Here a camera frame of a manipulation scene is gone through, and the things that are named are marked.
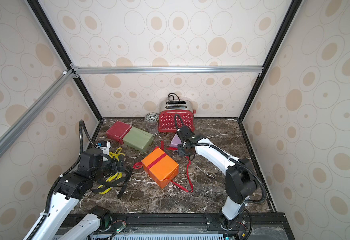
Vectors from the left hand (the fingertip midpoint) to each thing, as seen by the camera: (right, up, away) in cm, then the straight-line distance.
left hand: (123, 157), depth 72 cm
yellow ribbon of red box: (-9, -13, +18) cm, 24 cm away
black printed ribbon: (-6, -17, +16) cm, 24 cm away
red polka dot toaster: (+24, +24, +28) cm, 45 cm away
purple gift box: (+25, +6, +27) cm, 38 cm away
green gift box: (-1, +7, +29) cm, 30 cm away
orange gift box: (+19, -9, +10) cm, 23 cm away
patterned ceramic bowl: (+6, +23, +45) cm, 51 cm away
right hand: (+33, +1, +17) cm, 37 cm away
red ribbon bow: (+14, -2, +16) cm, 21 cm away
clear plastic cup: (+8, +15, +38) cm, 42 cm away
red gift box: (-15, +13, +31) cm, 37 cm away
